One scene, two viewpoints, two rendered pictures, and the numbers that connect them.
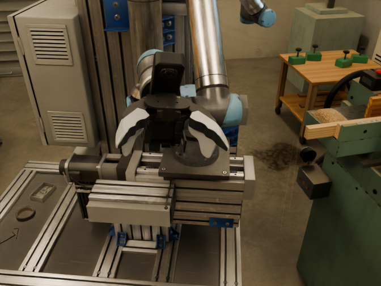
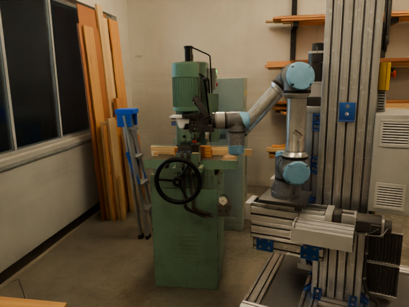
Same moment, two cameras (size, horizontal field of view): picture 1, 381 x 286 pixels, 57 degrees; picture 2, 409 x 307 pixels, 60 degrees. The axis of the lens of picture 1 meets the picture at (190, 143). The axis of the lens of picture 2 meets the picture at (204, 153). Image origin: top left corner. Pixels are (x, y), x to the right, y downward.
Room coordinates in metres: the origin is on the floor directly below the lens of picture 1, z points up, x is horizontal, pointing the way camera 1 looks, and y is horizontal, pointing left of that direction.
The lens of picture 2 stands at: (3.21, 0.15, 1.39)
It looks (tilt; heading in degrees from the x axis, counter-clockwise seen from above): 12 degrees down; 200
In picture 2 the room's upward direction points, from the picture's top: 1 degrees counter-clockwise
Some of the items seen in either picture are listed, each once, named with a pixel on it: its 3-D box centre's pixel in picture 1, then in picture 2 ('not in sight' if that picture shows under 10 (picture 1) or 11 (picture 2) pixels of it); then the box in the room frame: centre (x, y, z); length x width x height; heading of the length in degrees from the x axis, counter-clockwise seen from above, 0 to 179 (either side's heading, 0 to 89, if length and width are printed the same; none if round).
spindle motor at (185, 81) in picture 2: not in sight; (185, 87); (1.03, -0.78, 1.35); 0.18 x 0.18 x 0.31
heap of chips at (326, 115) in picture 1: (332, 116); (229, 155); (1.05, -0.48, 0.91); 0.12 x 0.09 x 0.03; 13
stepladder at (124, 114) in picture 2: not in sight; (136, 173); (0.51, -1.51, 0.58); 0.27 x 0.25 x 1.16; 102
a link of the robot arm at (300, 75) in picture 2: not in sight; (295, 124); (1.58, -0.02, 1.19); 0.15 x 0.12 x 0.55; 21
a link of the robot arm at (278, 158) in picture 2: not in sight; (287, 163); (1.46, -0.06, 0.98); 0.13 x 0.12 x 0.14; 21
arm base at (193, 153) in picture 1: (196, 141); not in sight; (0.96, -0.02, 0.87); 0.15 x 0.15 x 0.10
